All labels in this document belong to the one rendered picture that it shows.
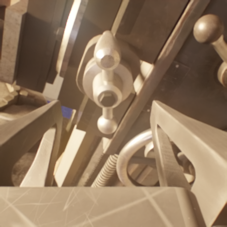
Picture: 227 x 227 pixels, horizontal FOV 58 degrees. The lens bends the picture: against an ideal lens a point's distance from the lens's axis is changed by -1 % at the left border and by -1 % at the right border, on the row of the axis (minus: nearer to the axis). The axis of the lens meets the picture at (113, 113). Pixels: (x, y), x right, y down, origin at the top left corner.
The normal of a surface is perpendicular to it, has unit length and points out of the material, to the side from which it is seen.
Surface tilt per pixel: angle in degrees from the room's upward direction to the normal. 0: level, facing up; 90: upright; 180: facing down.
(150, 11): 90
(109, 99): 90
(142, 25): 90
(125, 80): 90
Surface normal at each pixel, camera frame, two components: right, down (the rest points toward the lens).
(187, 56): 0.01, 0.60
